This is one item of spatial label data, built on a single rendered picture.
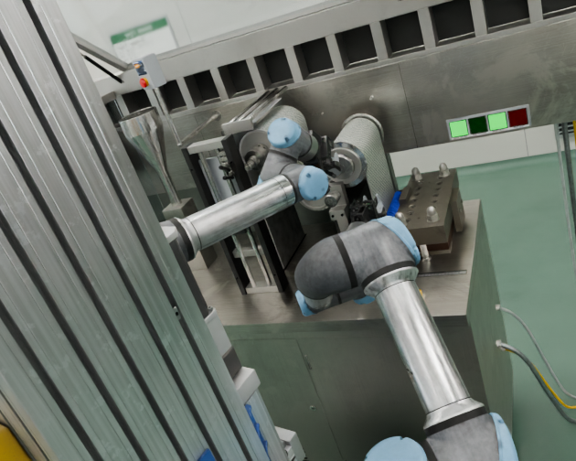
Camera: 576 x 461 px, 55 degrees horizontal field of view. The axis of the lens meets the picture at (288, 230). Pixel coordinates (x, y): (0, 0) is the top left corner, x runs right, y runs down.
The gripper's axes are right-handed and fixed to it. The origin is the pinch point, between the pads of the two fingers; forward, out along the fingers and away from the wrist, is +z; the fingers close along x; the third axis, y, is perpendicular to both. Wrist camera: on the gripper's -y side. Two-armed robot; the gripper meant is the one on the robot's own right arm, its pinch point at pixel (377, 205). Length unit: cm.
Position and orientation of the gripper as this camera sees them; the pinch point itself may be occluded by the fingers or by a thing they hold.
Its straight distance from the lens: 175.7
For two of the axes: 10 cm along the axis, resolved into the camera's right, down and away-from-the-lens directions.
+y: -3.1, -8.6, -4.1
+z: 3.3, -5.0, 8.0
